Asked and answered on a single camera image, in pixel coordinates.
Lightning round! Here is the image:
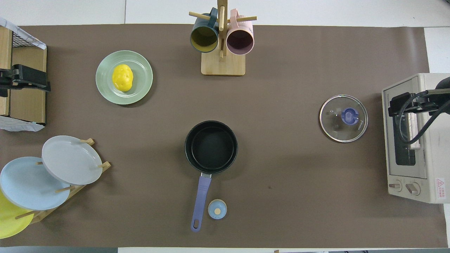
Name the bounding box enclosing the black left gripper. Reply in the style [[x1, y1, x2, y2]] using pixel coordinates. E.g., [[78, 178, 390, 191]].
[[0, 64, 51, 98]]

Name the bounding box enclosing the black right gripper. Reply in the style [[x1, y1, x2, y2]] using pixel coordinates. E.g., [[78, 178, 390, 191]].
[[388, 77, 450, 117]]

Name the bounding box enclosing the glass pot lid blue knob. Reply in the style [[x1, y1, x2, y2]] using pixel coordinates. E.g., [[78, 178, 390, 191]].
[[319, 95, 368, 143]]

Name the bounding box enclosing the yellow potato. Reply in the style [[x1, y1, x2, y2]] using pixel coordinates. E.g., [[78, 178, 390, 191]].
[[112, 64, 134, 92]]

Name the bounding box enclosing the grey plate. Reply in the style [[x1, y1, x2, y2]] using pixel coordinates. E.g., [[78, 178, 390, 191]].
[[41, 135, 103, 186]]

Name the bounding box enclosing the light blue plate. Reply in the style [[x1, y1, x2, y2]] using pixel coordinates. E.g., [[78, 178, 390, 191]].
[[0, 156, 71, 211]]

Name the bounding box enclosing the mint green plate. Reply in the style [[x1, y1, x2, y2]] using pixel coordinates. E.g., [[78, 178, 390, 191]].
[[95, 50, 154, 105]]

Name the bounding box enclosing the wooden plate rack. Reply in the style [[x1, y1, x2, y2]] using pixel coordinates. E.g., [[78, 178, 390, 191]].
[[15, 138, 111, 225]]

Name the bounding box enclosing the yellow plate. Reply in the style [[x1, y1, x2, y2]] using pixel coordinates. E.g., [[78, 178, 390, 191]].
[[0, 190, 35, 239]]

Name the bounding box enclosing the white checkered cloth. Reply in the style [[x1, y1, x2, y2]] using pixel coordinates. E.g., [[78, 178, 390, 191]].
[[0, 17, 47, 50], [0, 115, 45, 132]]

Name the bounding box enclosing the cream toaster oven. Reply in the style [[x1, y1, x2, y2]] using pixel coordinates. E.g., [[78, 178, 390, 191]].
[[381, 73, 450, 204]]

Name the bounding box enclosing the brown table mat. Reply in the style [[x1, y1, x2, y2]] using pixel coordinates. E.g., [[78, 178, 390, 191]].
[[0, 24, 449, 248]]

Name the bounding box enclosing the pink ribbed mug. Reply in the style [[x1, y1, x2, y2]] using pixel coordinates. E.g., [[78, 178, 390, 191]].
[[226, 9, 255, 56]]

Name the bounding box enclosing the dark blue mug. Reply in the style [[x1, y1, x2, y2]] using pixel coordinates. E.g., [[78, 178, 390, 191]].
[[190, 8, 219, 53]]

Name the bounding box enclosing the wooden mug tree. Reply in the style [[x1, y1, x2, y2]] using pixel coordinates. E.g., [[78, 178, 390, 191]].
[[189, 0, 257, 76]]

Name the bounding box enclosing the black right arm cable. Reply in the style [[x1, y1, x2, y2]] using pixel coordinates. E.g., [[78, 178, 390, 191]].
[[398, 95, 450, 144]]

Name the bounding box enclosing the black wire basket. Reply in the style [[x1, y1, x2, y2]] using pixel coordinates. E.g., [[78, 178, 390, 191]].
[[12, 30, 37, 48]]

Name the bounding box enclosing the dark blue pot long handle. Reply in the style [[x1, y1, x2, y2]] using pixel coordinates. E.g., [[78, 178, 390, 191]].
[[184, 121, 239, 232]]

